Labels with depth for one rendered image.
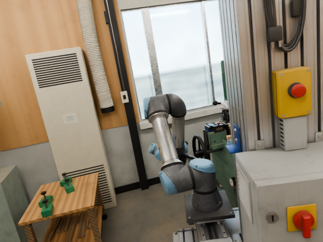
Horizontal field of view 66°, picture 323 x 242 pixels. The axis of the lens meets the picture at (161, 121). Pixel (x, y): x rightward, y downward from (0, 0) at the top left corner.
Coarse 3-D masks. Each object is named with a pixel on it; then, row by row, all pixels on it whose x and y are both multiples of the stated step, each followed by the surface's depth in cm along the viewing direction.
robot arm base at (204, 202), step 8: (200, 192) 118; (208, 192) 117; (216, 192) 120; (192, 200) 124; (200, 200) 118; (208, 200) 117; (216, 200) 120; (200, 208) 118; (208, 208) 117; (216, 208) 118
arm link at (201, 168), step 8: (192, 160) 121; (200, 160) 121; (208, 160) 121; (192, 168) 117; (200, 168) 114; (208, 168) 115; (192, 176) 114; (200, 176) 115; (208, 176) 115; (200, 184) 116; (208, 184) 116; (216, 184) 120
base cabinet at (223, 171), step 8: (216, 160) 210; (216, 168) 213; (224, 168) 195; (232, 168) 181; (216, 176) 217; (224, 176) 198; (232, 176) 184; (224, 184) 202; (232, 192) 190; (232, 200) 193
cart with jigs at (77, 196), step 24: (48, 192) 233; (72, 192) 225; (96, 192) 257; (24, 216) 198; (48, 216) 192; (72, 216) 251; (96, 216) 241; (48, 240) 216; (72, 240) 214; (96, 240) 206
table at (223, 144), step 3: (225, 138) 188; (225, 141) 183; (216, 144) 188; (219, 144) 187; (222, 144) 186; (225, 144) 184; (210, 147) 190; (213, 147) 185; (216, 147) 186; (219, 147) 186; (222, 147) 187; (225, 147) 185
